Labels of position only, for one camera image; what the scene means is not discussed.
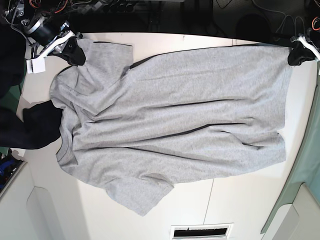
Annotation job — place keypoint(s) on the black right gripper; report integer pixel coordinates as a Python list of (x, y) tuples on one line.
[(44, 30)]

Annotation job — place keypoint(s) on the grey t-shirt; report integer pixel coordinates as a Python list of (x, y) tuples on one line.
[(137, 129)]

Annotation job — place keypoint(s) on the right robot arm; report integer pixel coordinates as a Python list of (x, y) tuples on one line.
[(18, 10)]

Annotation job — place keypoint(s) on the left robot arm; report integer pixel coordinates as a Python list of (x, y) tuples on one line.
[(313, 33)]

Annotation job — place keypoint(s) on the dark navy cloth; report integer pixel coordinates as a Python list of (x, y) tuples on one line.
[(40, 124)]

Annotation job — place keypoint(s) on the blue objects in bin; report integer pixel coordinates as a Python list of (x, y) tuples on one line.
[(8, 165)]

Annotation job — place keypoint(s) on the white vent slot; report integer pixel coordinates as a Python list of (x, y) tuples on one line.
[(220, 231)]

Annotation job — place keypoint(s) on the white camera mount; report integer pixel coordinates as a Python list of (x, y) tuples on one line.
[(37, 62), (307, 43)]

